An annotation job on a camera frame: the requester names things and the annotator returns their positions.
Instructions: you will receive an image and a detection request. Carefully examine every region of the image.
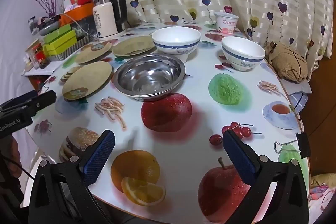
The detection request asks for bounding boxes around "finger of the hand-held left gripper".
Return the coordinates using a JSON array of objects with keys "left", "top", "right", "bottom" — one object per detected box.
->
[
  {"left": 16, "top": 90, "right": 57, "bottom": 117},
  {"left": 0, "top": 90, "right": 39, "bottom": 112}
]

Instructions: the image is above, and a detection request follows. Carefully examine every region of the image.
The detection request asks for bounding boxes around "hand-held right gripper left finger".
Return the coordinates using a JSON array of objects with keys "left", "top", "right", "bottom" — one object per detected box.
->
[{"left": 28, "top": 130, "right": 116, "bottom": 224}]

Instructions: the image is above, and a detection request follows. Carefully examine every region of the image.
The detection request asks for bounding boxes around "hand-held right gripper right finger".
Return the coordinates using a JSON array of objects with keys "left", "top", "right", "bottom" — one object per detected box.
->
[{"left": 223, "top": 130, "right": 310, "bottom": 224}]

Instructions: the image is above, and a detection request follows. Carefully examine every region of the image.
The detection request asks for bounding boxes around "beige plate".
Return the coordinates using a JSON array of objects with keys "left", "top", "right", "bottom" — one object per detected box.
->
[
  {"left": 75, "top": 42, "right": 113, "bottom": 65},
  {"left": 112, "top": 35, "right": 156, "bottom": 57},
  {"left": 62, "top": 61, "right": 115, "bottom": 102}
]

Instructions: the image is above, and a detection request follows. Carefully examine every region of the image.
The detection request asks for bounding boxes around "stainless steel bowl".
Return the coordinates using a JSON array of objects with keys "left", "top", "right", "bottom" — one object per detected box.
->
[{"left": 114, "top": 54, "right": 186, "bottom": 102}]

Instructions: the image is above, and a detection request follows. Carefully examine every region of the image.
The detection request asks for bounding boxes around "small white blue-banded bowl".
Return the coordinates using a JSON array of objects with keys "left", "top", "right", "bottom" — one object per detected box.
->
[{"left": 221, "top": 37, "right": 266, "bottom": 72}]

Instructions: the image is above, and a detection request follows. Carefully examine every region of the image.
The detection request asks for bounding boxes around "large white blue-banded bowl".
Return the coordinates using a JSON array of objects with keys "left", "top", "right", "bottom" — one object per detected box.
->
[{"left": 151, "top": 27, "right": 201, "bottom": 63}]

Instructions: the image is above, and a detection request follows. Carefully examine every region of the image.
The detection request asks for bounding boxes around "person's left hand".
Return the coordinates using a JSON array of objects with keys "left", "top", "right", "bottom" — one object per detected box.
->
[{"left": 0, "top": 135, "right": 23, "bottom": 188}]

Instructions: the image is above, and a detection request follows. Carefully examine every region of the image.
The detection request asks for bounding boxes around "white paper sheet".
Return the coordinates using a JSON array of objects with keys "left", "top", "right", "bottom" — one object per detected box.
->
[{"left": 22, "top": 60, "right": 64, "bottom": 77}]

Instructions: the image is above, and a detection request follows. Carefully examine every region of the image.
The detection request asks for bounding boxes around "red label glass jar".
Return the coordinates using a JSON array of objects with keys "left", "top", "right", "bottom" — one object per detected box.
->
[{"left": 25, "top": 39, "right": 52, "bottom": 70}]

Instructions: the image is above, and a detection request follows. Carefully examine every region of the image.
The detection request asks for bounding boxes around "black binder clip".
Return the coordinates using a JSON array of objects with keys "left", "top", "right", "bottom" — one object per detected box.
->
[{"left": 274, "top": 132, "right": 312, "bottom": 159}]

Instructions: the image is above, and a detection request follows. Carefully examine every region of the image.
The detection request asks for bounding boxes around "dark green box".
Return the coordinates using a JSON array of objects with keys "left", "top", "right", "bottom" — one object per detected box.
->
[{"left": 43, "top": 24, "right": 73, "bottom": 38}]

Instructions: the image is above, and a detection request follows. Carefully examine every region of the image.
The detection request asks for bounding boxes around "grey round device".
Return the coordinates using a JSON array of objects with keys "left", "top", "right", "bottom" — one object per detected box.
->
[{"left": 39, "top": 17, "right": 62, "bottom": 36}]

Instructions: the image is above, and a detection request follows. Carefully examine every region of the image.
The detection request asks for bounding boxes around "small black bottle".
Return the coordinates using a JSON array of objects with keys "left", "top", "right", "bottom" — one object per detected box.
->
[{"left": 28, "top": 16, "right": 40, "bottom": 33}]

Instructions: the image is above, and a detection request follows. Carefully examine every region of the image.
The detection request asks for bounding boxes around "blue face mask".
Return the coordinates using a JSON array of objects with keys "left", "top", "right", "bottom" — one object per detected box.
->
[{"left": 287, "top": 92, "right": 308, "bottom": 116}]

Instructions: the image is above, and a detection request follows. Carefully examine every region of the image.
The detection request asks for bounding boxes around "pink cloth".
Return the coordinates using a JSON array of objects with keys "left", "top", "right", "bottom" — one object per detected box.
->
[{"left": 308, "top": 173, "right": 336, "bottom": 224}]

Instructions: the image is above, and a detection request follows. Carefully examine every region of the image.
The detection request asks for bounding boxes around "black chevron patterned box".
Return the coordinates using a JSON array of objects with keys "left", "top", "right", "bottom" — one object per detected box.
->
[{"left": 49, "top": 14, "right": 100, "bottom": 61}]

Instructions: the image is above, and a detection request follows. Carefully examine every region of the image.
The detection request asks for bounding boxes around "food printed tablecloth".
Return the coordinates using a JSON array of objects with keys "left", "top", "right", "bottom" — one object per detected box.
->
[{"left": 34, "top": 21, "right": 311, "bottom": 224}]

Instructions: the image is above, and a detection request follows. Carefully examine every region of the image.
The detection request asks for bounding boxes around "orange box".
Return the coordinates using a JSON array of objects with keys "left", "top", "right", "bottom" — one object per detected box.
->
[{"left": 60, "top": 2, "right": 95, "bottom": 28}]

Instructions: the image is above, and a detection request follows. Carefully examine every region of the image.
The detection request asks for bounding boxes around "cream electric kettle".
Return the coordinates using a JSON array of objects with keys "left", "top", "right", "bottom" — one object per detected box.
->
[{"left": 93, "top": 2, "right": 119, "bottom": 39}]

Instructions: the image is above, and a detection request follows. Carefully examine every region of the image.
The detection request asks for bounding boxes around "brown twine ball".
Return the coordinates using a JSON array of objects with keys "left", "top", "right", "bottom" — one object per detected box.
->
[{"left": 264, "top": 41, "right": 308, "bottom": 83}]

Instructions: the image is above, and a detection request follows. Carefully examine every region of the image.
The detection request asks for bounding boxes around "white yogurt cup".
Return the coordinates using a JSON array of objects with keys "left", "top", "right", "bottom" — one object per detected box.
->
[{"left": 214, "top": 11, "right": 239, "bottom": 35}]

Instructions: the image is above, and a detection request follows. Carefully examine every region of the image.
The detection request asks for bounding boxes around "white electric kettle black handle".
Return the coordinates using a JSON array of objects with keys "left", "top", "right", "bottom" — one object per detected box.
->
[{"left": 92, "top": 0, "right": 128, "bottom": 33}]

